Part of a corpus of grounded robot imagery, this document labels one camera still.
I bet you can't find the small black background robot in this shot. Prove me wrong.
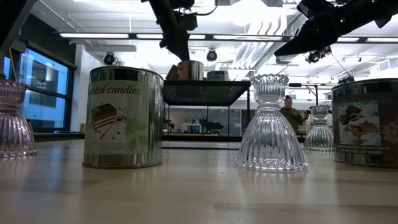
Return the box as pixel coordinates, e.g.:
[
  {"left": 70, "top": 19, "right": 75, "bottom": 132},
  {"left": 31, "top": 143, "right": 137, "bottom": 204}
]
[{"left": 198, "top": 115, "right": 224, "bottom": 135}]

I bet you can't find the pink glass candlestick holder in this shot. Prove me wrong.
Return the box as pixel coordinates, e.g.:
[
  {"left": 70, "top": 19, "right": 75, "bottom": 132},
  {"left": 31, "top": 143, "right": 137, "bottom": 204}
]
[{"left": 0, "top": 79, "right": 38, "bottom": 159}]

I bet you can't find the pale green glass candlestick holder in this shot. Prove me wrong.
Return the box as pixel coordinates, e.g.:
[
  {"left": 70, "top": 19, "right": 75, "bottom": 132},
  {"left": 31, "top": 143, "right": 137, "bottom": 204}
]
[{"left": 303, "top": 105, "right": 335, "bottom": 152}]

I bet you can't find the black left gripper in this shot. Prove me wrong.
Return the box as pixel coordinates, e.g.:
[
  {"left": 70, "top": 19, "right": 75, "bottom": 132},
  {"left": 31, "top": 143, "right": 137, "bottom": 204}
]
[{"left": 141, "top": 0, "right": 198, "bottom": 61}]

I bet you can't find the long ceiling light strip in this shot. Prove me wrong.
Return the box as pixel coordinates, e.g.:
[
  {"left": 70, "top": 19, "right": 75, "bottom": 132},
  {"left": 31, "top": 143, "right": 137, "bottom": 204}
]
[{"left": 52, "top": 30, "right": 398, "bottom": 44}]

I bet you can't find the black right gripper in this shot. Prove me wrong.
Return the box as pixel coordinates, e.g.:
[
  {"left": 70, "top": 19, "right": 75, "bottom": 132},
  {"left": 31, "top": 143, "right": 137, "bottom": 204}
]
[{"left": 273, "top": 0, "right": 386, "bottom": 57}]

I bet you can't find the large window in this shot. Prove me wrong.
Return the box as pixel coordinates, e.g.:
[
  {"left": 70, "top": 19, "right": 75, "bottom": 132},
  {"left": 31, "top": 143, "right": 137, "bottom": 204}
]
[{"left": 2, "top": 46, "right": 77, "bottom": 133}]

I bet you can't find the silver candle tin orange label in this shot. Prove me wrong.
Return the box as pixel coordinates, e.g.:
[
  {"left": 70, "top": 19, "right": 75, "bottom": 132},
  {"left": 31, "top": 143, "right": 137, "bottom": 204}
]
[{"left": 166, "top": 60, "right": 205, "bottom": 82}]

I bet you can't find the black aluminium table frame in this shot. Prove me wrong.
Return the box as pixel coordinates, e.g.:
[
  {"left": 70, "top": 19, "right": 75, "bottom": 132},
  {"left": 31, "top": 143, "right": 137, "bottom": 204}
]
[{"left": 32, "top": 132, "right": 307, "bottom": 143}]

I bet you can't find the clear glass candlestick holder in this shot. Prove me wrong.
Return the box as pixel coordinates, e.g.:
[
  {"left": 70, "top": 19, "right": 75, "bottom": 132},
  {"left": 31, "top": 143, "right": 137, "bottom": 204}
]
[{"left": 234, "top": 73, "right": 309, "bottom": 173}]

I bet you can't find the person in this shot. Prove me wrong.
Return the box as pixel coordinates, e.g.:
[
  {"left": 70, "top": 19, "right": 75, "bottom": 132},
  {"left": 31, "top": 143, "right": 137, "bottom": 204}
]
[{"left": 279, "top": 95, "right": 310, "bottom": 136}]

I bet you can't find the black perforated metal shelf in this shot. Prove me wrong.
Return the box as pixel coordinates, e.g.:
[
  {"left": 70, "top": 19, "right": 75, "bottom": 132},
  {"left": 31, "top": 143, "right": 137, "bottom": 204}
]
[{"left": 161, "top": 80, "right": 252, "bottom": 151}]

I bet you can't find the clear glass jar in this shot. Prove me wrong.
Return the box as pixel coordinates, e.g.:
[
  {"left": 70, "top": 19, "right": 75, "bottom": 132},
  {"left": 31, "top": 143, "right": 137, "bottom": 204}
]
[{"left": 82, "top": 65, "right": 165, "bottom": 170}]

